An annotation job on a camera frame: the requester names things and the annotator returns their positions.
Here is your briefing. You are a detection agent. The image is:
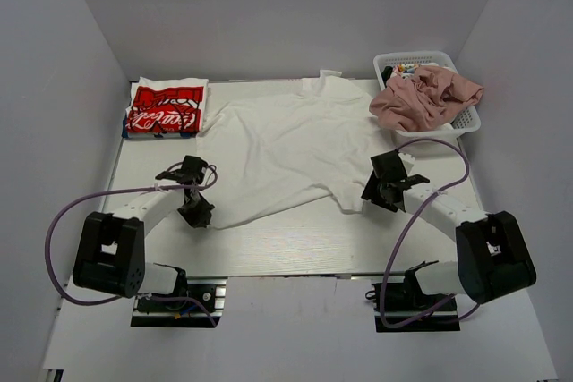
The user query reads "white t-shirt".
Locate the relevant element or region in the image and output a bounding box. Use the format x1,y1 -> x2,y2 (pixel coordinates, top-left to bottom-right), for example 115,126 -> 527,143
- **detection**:
196,71 -> 393,230

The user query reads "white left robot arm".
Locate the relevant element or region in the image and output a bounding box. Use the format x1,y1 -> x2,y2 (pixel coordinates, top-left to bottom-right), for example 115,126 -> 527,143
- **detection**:
73,156 -> 214,298

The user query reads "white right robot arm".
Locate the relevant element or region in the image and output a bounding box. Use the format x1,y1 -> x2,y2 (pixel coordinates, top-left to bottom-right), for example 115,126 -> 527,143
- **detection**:
362,150 -> 537,304

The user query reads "pink t-shirt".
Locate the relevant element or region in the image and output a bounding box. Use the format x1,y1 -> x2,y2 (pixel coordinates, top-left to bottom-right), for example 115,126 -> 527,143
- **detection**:
369,65 -> 484,132

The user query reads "white plastic laundry basket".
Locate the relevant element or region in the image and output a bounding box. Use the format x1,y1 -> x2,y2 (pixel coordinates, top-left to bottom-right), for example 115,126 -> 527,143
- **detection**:
372,50 -> 481,141

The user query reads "folded red Coca-Cola t-shirt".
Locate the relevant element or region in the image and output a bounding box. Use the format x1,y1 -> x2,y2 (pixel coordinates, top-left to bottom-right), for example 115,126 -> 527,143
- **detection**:
124,77 -> 209,133

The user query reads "colourful garment in basket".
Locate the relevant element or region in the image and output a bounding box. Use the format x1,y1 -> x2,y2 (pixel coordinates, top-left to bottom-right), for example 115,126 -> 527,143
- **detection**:
381,63 -> 420,84

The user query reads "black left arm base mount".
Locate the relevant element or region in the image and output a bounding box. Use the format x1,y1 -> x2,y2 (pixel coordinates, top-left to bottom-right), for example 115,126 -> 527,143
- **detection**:
131,278 -> 227,329

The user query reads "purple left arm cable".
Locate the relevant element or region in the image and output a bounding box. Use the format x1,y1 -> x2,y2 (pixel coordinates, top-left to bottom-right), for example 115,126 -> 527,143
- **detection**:
46,162 -> 220,327

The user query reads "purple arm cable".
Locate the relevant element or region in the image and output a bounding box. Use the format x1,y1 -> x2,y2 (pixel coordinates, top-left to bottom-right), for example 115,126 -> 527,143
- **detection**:
379,138 -> 483,329
46,162 -> 220,327

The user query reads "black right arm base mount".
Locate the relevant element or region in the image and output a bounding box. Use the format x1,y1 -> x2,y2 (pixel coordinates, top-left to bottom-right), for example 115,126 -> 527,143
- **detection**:
364,282 -> 460,333

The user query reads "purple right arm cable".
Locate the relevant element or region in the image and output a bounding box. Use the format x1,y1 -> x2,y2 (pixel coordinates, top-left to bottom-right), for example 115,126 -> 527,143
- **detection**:
379,138 -> 483,329

